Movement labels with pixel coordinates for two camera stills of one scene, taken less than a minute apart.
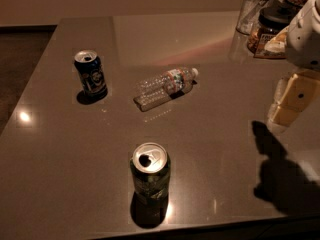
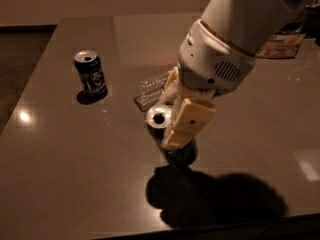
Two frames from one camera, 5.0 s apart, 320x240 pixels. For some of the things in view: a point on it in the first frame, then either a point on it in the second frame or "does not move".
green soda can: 150,170 → 159,119
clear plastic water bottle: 173,83 does not move
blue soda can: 90,73 does not move
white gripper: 304,45 → 210,61
